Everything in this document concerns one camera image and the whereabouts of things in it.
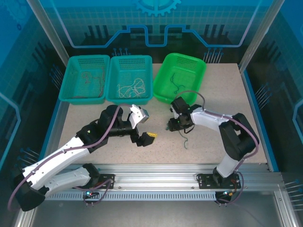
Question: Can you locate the connector with green light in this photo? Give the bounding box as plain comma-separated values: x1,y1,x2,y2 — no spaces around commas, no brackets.
83,186,100,199
215,189,238,201

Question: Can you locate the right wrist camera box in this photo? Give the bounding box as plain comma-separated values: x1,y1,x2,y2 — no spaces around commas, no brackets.
169,106,180,120

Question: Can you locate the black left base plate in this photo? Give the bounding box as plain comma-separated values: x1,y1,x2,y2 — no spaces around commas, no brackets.
94,174,116,190

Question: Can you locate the aluminium mounting rail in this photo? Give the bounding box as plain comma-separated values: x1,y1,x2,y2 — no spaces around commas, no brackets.
30,162,284,192

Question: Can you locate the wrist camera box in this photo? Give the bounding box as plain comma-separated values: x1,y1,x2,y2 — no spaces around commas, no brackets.
128,104,150,130
169,106,180,120

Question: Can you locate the thin red cable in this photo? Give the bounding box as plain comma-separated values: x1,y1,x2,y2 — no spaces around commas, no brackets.
81,71,107,97
72,65,107,99

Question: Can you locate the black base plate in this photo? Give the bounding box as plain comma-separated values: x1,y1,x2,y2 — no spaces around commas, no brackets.
94,174,116,190
196,172,242,190

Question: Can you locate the slotted cable duct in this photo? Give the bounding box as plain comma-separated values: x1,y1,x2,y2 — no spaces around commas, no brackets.
45,192,217,201

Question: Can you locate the cable pile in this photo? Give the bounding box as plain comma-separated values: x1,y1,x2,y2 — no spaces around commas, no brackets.
165,126,190,150
116,78,146,99

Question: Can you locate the teal plastic basket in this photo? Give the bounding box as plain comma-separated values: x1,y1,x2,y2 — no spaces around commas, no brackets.
58,54,111,106
105,54,153,106

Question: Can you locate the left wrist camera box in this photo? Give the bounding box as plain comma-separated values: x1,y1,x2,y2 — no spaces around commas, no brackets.
128,104,150,130

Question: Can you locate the thin green cable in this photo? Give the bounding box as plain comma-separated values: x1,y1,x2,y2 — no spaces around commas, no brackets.
170,72,188,95

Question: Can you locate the aluminium frame post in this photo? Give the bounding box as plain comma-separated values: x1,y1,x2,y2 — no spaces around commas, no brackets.
238,0,286,73
26,0,71,61

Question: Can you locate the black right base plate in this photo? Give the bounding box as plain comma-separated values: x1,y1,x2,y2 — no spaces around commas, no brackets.
196,172,242,190

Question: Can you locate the green plastic basket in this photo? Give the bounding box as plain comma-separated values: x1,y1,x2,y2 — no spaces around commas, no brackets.
152,52,207,109

